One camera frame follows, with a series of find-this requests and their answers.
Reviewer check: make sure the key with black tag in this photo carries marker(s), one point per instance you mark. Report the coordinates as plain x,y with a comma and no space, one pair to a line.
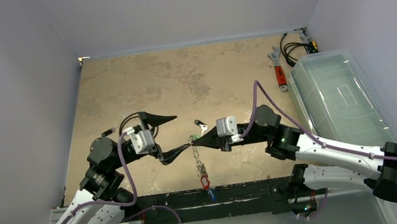
201,124

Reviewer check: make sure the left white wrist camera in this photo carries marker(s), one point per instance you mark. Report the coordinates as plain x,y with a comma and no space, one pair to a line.
141,139

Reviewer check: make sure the clear plastic storage bin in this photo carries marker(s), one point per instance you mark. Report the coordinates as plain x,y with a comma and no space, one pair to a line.
335,100

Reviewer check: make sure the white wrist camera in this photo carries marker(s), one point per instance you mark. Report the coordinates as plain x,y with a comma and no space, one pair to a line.
141,139
227,126

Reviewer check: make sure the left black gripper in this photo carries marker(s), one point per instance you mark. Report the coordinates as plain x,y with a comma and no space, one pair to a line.
152,120

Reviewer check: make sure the red handled adjustable wrench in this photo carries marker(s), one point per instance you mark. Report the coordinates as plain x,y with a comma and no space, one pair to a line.
279,73

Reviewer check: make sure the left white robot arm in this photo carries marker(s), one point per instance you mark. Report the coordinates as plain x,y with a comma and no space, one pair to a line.
100,198

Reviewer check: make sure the blue key tag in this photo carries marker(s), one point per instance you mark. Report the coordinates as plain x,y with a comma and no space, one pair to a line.
212,194

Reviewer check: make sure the red key tag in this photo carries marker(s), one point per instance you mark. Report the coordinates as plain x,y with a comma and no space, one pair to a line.
205,182

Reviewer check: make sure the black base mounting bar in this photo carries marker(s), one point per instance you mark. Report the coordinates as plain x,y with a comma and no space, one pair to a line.
275,195

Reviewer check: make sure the green key tag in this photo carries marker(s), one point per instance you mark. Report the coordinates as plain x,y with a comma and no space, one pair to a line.
196,136

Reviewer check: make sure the aluminium frame rail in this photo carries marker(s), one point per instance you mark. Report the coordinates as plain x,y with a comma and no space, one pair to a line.
306,208

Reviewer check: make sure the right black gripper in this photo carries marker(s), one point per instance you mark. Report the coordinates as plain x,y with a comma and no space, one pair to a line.
222,141

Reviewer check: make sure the metal key organizer ring plate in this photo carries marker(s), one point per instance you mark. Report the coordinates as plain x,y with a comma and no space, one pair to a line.
201,169

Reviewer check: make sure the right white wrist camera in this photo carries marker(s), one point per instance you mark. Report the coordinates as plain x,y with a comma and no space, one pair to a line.
227,126

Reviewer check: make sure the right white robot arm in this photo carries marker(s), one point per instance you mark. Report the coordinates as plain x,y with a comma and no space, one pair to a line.
331,164

